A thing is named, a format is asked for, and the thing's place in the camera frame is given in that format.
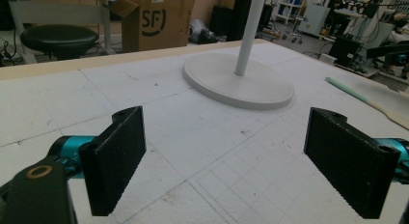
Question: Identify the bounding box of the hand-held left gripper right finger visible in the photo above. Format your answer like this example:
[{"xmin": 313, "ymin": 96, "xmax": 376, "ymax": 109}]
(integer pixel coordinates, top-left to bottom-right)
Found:
[{"xmin": 303, "ymin": 106, "xmax": 409, "ymax": 220}]

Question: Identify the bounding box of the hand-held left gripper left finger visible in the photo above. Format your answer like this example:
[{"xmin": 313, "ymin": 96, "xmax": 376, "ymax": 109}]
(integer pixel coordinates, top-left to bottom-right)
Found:
[{"xmin": 47, "ymin": 105, "xmax": 148, "ymax": 217}]

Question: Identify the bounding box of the black box on floor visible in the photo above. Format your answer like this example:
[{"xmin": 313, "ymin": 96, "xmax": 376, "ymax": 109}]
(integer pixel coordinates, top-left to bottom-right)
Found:
[{"xmin": 327, "ymin": 35, "xmax": 364, "ymax": 68}]

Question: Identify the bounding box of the black equipment with teal part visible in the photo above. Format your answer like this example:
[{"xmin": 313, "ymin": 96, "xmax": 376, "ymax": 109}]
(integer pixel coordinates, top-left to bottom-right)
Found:
[{"xmin": 366, "ymin": 42, "xmax": 409, "ymax": 77}]

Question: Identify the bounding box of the black round stool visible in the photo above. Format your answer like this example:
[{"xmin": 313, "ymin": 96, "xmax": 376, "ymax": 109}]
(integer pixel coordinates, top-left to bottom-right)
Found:
[{"xmin": 19, "ymin": 23, "xmax": 100, "ymax": 61}]

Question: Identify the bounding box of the white stand with round base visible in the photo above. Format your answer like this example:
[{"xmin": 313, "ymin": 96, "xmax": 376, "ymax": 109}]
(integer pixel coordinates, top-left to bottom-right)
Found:
[{"xmin": 182, "ymin": 0, "xmax": 295, "ymax": 111}]

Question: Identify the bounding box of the wheeled chair base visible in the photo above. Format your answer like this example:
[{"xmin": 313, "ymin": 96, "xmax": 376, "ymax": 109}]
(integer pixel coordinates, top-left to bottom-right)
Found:
[{"xmin": 282, "ymin": 23, "xmax": 305, "ymax": 45}]

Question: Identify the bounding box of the brown cardboard box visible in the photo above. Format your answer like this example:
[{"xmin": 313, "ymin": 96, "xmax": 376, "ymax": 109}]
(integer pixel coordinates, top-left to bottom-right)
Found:
[{"xmin": 110, "ymin": 0, "xmax": 198, "ymax": 54}]

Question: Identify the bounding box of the white cabinet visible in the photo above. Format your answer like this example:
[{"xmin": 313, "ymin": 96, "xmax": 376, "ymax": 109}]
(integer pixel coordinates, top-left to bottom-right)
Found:
[{"xmin": 298, "ymin": 3, "xmax": 333, "ymax": 37}]

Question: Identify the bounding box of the grey and black bag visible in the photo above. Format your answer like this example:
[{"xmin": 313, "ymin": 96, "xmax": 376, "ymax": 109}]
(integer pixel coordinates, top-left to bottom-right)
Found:
[{"xmin": 188, "ymin": 18, "xmax": 223, "ymax": 45}]

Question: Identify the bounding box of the black curtain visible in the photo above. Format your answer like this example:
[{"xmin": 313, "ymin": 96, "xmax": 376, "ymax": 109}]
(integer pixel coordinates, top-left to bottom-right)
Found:
[{"xmin": 226, "ymin": 0, "xmax": 256, "ymax": 42}]

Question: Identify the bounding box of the wooden spatula with green handle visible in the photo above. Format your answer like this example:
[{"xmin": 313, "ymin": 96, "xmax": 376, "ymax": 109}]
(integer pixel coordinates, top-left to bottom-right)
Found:
[{"xmin": 324, "ymin": 76, "xmax": 409, "ymax": 131}]

